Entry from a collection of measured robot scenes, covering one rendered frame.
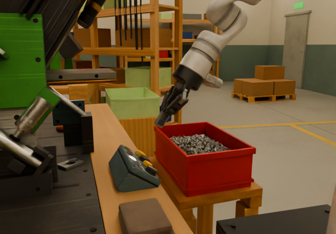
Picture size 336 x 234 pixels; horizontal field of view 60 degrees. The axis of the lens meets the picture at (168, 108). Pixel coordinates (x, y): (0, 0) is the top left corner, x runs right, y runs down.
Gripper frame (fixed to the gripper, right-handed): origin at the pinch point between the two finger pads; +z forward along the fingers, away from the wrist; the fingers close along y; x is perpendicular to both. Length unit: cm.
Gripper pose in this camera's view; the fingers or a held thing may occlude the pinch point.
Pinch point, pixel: (161, 119)
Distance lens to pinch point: 73.2
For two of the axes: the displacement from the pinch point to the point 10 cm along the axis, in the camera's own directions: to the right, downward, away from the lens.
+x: 8.0, 5.2, 2.9
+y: 2.7, 1.3, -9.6
